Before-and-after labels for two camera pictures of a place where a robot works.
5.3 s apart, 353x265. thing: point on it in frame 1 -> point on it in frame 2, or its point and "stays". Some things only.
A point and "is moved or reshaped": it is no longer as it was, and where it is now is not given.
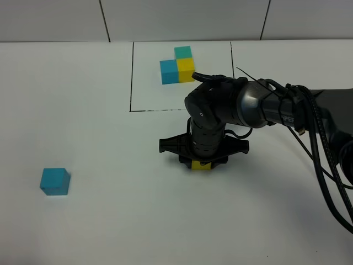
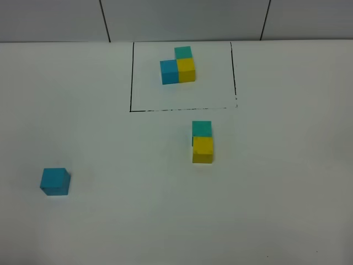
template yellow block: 186,68 stays
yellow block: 196,165 is moved or reshaped
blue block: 55,181 stays
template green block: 181,52 stays
